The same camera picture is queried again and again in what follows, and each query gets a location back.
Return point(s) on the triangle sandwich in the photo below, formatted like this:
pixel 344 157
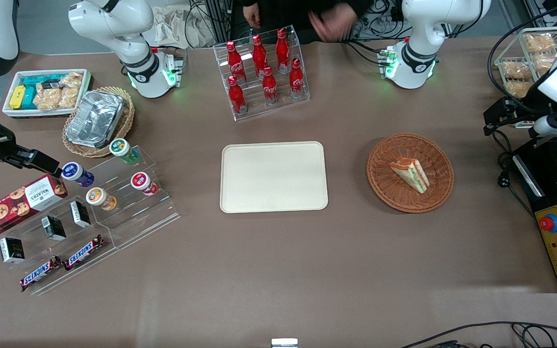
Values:
pixel 410 175

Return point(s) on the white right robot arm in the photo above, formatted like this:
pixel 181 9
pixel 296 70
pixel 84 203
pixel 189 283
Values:
pixel 114 24

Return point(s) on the red cookie box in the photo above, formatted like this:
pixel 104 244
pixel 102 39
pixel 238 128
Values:
pixel 17 205

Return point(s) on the blue lid cup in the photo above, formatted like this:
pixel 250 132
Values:
pixel 75 173

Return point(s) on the red cola bottle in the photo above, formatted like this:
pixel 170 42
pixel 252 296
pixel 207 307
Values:
pixel 270 87
pixel 259 55
pixel 236 96
pixel 296 79
pixel 283 50
pixel 236 60

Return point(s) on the green lid cup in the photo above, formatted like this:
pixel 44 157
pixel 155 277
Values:
pixel 123 149

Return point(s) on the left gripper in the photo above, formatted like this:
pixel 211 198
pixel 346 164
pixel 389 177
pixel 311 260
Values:
pixel 523 107

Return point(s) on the red emergency stop button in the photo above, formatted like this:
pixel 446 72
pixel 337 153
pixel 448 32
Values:
pixel 549 223

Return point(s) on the person right hand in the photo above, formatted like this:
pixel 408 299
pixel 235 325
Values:
pixel 252 17

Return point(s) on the round brown wicker basket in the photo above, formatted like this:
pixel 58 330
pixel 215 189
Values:
pixel 385 188

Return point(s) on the teal small box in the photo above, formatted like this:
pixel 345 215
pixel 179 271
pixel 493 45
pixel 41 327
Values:
pixel 29 99
pixel 39 79

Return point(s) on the black control box yellow panel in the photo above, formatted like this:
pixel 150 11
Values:
pixel 549 169

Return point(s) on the beige crumpled cloth bag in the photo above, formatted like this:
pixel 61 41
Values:
pixel 172 26

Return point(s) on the small white device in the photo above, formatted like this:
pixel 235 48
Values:
pixel 284 343

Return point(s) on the orange lid cup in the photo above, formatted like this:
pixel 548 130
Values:
pixel 98 198

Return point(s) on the small black box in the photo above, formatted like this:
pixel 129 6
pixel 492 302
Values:
pixel 53 228
pixel 80 214
pixel 11 250

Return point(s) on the clear bag of snacks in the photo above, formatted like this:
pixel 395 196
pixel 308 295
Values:
pixel 69 96
pixel 73 79
pixel 47 98

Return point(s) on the oval tan wicker basket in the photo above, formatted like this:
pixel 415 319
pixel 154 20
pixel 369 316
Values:
pixel 126 116

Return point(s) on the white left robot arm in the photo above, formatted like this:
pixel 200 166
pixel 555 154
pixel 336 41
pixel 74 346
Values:
pixel 428 19

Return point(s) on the clear acrylic stepped cup stand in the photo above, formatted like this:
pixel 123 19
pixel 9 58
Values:
pixel 136 222

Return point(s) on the white rectangular bin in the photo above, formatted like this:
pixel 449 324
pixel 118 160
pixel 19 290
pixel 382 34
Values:
pixel 10 113

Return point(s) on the red lid cup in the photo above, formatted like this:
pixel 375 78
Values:
pixel 142 181

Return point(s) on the person in black clothes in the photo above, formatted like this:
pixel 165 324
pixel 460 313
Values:
pixel 283 14

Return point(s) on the yellow small box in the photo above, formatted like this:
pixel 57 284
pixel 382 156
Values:
pixel 17 96

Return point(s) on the aluminium foil tray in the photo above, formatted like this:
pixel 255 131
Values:
pixel 95 118

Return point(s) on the bagged pastry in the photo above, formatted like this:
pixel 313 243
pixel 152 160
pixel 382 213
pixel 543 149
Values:
pixel 518 89
pixel 539 42
pixel 517 70
pixel 545 63

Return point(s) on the person left hand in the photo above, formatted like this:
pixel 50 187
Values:
pixel 331 24

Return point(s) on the beige plastic tray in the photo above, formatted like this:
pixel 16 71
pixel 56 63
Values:
pixel 273 176

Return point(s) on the clear acrylic bottle rack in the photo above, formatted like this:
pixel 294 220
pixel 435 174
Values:
pixel 252 111

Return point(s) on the clear acrylic stepped snack stand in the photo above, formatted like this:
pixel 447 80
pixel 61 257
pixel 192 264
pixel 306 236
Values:
pixel 99 251

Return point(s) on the snickers chocolate bar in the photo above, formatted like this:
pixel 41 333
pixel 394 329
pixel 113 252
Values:
pixel 40 274
pixel 84 252

